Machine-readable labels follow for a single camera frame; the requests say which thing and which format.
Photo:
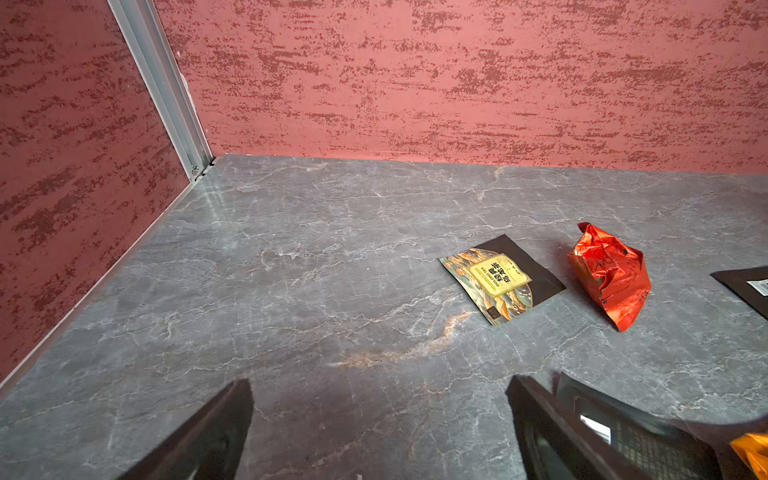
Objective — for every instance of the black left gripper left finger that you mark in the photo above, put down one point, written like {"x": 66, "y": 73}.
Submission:
{"x": 209, "y": 445}

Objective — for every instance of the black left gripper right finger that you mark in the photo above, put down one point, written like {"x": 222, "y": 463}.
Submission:
{"x": 554, "y": 443}

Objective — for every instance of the black yellow oolong tea bag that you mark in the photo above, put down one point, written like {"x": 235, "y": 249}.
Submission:
{"x": 501, "y": 279}

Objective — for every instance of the red tea bag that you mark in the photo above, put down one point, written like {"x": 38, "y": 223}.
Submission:
{"x": 613, "y": 274}

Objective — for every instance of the orange tea bag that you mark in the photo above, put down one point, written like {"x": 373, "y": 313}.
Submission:
{"x": 752, "y": 449}

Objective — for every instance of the black tea bag with label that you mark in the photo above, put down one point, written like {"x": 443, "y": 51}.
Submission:
{"x": 748, "y": 284}

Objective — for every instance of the aluminium corner post left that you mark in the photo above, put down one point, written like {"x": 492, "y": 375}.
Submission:
{"x": 141, "y": 27}

